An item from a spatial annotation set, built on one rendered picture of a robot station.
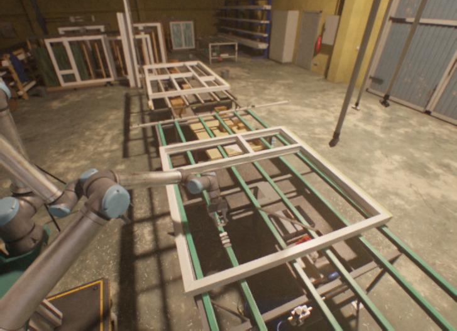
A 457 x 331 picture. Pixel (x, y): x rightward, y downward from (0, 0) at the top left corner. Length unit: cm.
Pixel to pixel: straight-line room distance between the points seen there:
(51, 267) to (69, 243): 9
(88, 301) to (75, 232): 129
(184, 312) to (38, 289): 146
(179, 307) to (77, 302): 80
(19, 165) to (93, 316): 128
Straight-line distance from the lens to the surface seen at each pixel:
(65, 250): 98
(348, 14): 855
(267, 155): 222
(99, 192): 96
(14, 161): 126
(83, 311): 218
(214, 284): 133
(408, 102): 761
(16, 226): 154
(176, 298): 233
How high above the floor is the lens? 212
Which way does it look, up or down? 35 degrees down
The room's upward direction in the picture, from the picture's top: straight up
